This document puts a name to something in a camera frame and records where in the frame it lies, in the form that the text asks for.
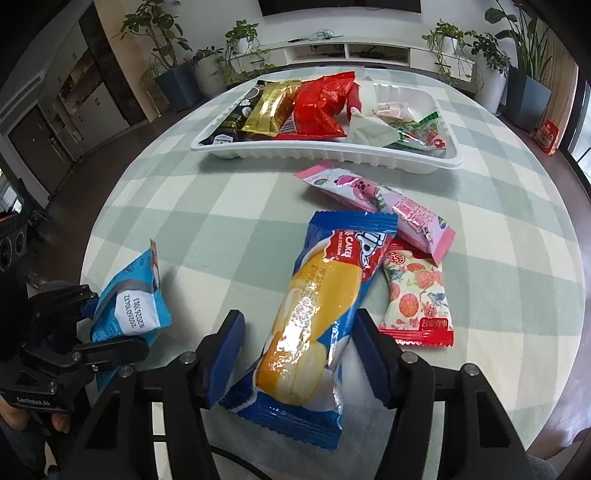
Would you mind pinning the gold snack packet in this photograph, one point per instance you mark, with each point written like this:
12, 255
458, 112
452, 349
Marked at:
270, 108

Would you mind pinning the checked green white tablecloth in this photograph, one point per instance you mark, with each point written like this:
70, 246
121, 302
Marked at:
207, 207

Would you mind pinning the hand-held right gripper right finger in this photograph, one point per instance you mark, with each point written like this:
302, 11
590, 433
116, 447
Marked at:
369, 355

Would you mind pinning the trailing green plant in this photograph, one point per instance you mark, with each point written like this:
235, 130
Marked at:
242, 44

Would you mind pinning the beige curtain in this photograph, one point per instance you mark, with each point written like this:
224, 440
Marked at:
565, 92

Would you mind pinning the hanging plant in white pot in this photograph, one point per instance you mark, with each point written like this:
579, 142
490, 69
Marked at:
445, 44

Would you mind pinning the blue cake packet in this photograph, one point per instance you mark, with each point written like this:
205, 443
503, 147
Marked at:
314, 300

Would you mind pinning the person's left hand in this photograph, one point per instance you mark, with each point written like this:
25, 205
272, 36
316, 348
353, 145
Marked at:
14, 415

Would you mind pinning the cream white snack packet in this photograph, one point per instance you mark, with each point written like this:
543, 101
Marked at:
369, 131

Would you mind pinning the large plant in dark pot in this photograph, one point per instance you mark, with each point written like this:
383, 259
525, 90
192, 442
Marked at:
528, 99

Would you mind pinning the tall plant in blue pot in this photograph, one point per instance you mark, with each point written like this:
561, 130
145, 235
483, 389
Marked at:
178, 85

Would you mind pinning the red foil snack packet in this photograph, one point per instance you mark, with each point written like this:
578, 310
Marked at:
314, 106

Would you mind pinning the white packet with red edge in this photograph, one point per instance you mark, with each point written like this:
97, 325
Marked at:
354, 99

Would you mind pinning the black snack packet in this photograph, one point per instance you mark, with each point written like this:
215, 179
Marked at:
231, 122

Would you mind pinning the white low cabinet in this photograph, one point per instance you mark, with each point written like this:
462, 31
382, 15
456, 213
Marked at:
392, 53

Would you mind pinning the green red candy wrappers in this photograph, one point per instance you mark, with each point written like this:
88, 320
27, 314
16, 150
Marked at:
415, 134

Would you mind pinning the black television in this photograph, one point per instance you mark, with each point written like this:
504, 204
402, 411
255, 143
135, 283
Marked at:
341, 7

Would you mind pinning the white plastic tray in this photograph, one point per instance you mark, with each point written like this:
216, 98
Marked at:
323, 154

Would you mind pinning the pink snack packet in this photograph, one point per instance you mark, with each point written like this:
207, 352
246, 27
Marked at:
369, 194

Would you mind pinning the red gift box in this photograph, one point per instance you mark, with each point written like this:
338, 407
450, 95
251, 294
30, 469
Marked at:
546, 137

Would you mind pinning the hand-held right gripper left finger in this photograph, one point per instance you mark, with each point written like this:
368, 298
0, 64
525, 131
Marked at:
226, 355

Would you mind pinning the bushy plant in white pot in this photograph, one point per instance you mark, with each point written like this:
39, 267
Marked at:
491, 87

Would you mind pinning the light blue small packet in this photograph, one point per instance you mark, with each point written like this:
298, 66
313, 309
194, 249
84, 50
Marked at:
134, 295

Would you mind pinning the brown door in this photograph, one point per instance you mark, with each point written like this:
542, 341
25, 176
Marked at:
41, 147

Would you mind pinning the red floral snack packet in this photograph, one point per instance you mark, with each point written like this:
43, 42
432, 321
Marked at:
415, 295

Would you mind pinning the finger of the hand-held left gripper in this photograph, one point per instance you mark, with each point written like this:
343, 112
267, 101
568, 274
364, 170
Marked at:
69, 297
115, 348

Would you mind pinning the plant in white ribbed pot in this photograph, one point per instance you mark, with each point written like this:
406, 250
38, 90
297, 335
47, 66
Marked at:
210, 76

